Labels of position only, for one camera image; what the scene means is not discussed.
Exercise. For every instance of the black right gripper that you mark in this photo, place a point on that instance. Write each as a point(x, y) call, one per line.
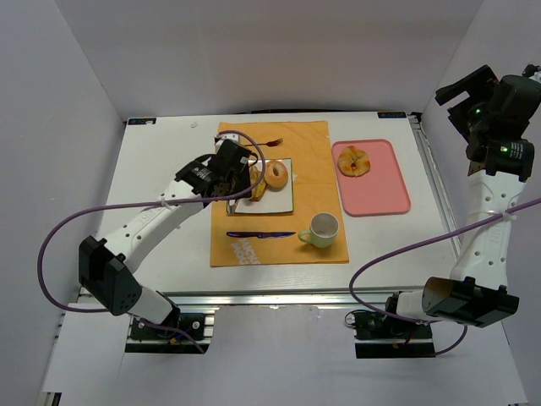
point(458, 90)

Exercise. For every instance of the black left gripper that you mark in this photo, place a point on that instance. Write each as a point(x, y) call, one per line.
point(236, 186)

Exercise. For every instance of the seeded bread slice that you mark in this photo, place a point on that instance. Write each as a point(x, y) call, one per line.
point(258, 191)

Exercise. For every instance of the sugared ring donut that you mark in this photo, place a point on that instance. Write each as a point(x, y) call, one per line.
point(276, 174)

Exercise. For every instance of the striped croissant roll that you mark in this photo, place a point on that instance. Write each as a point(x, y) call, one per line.
point(254, 175)

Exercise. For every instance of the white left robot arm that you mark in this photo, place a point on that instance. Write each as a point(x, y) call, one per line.
point(107, 265)

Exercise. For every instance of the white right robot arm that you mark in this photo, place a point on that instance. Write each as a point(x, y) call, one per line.
point(492, 120)

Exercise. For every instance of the blue iridescent knife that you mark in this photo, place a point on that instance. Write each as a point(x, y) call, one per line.
point(260, 235)

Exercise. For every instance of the white square plate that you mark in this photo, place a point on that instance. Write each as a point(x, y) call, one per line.
point(274, 201)

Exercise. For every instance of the metal fork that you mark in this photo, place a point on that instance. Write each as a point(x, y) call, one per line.
point(272, 143)

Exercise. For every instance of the orange placemat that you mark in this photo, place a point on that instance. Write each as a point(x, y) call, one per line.
point(314, 191)

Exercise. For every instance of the pale green mug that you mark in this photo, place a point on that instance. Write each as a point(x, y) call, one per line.
point(323, 229)

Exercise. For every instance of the black logo sticker right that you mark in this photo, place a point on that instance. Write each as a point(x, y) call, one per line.
point(392, 115)

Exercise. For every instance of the black logo sticker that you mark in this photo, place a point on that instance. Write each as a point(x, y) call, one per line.
point(141, 121)
point(392, 115)

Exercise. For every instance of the black logo sticker left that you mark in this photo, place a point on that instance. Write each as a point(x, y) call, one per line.
point(141, 121)

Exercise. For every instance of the twisted glazed bun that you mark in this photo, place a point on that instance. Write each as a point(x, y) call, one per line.
point(353, 162)

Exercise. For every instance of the pink tray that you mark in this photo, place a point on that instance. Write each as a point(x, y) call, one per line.
point(382, 190)

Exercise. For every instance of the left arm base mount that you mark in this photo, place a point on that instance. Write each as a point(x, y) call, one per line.
point(196, 322)

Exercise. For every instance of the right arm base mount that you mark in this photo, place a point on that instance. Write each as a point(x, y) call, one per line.
point(380, 337)

